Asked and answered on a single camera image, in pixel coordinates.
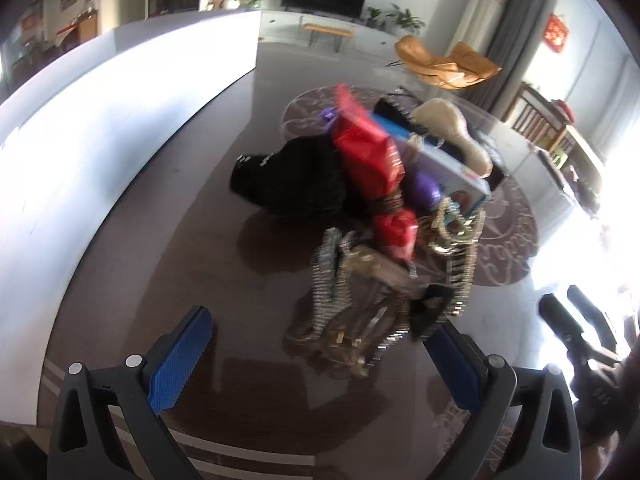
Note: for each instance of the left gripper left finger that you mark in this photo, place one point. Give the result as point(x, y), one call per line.
point(84, 441)

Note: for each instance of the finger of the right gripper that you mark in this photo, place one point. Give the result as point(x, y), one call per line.
point(569, 331)
point(594, 316)

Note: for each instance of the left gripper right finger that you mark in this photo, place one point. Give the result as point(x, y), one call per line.
point(544, 443)

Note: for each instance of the blue white carton box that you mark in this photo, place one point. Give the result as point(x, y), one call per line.
point(454, 178)

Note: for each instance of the purple snack packet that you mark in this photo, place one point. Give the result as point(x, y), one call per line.
point(421, 191)

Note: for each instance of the wooden chair at right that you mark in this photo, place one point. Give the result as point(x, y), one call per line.
point(536, 119)

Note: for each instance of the white storage box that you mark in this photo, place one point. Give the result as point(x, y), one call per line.
point(72, 139)

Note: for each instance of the cream knit glove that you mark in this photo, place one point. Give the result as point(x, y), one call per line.
point(445, 120)

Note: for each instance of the red snack packet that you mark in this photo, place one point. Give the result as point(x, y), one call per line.
point(368, 152)

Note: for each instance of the black knit hat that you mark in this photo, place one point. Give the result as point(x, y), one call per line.
point(304, 182)

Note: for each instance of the orange lounge chair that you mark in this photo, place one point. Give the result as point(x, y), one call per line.
point(463, 68)

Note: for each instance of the white floor air conditioner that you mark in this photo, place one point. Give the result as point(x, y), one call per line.
point(478, 24)

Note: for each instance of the grey curtain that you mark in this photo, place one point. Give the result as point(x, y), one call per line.
point(512, 48)

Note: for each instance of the white tv console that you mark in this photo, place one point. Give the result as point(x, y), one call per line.
point(287, 27)

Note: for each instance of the green plants right of tv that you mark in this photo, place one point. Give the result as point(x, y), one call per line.
point(393, 20)

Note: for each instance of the wooden bench black legs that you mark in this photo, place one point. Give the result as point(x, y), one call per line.
point(340, 37)

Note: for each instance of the red wall decoration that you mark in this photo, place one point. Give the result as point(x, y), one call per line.
point(555, 34)

